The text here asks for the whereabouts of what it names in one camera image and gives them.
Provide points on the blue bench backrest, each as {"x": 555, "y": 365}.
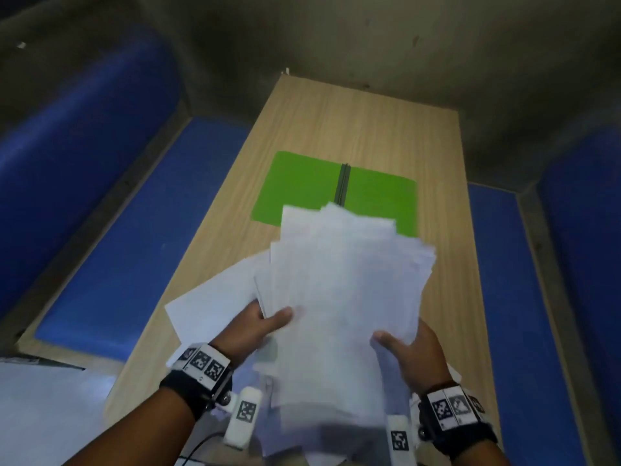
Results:
{"x": 72, "y": 140}
{"x": 587, "y": 247}

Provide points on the blue bench seat cushion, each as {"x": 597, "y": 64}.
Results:
{"x": 519, "y": 310}
{"x": 140, "y": 237}

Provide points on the green folder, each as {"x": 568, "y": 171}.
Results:
{"x": 301, "y": 189}

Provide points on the person's left forearm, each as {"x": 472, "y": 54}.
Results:
{"x": 140, "y": 431}

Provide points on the black right wristband with markers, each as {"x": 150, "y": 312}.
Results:
{"x": 456, "y": 422}

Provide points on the black folder spine clip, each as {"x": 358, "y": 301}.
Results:
{"x": 343, "y": 184}

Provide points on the person's left hand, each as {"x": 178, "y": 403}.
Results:
{"x": 240, "y": 334}

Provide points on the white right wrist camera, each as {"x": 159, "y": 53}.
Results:
{"x": 399, "y": 441}

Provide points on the stack of white papers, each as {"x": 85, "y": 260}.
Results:
{"x": 344, "y": 296}

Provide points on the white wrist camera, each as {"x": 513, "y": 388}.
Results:
{"x": 399, "y": 441}
{"x": 245, "y": 417}

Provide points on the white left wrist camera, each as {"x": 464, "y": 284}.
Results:
{"x": 245, "y": 417}

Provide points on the black wristband with markers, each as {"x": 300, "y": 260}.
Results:
{"x": 194, "y": 378}
{"x": 456, "y": 422}

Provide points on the single white paper sheet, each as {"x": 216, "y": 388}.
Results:
{"x": 213, "y": 305}

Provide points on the person's right forearm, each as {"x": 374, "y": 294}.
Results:
{"x": 480, "y": 453}

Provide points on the person's left thumb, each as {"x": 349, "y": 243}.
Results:
{"x": 279, "y": 319}

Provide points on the person's right hand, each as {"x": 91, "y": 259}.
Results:
{"x": 422, "y": 359}

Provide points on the person's right thumb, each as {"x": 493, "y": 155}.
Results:
{"x": 390, "y": 342}

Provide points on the black left wristband with markers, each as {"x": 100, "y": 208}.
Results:
{"x": 194, "y": 378}

